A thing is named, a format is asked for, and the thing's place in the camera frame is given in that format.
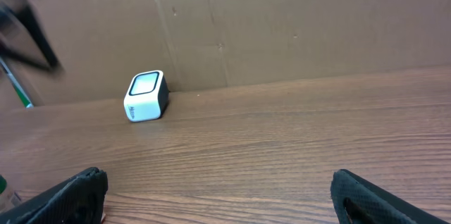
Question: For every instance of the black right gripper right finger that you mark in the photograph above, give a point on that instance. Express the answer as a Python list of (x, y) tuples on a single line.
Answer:
[(357, 200)]

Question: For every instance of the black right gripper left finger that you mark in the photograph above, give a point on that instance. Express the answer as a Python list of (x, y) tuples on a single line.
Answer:
[(79, 199)]

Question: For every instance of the green lid clear jar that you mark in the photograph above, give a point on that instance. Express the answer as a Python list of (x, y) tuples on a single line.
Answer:
[(9, 198)]

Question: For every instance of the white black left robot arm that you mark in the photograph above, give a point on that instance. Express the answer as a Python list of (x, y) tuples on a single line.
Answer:
[(21, 12)]

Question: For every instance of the white barcode scanner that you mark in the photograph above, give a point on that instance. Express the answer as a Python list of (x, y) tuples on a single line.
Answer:
[(147, 96)]

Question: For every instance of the green white pole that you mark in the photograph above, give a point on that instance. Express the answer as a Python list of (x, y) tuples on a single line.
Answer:
[(20, 91)]

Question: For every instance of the brown cardboard backdrop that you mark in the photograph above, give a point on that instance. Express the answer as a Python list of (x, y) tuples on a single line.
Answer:
[(206, 44)]

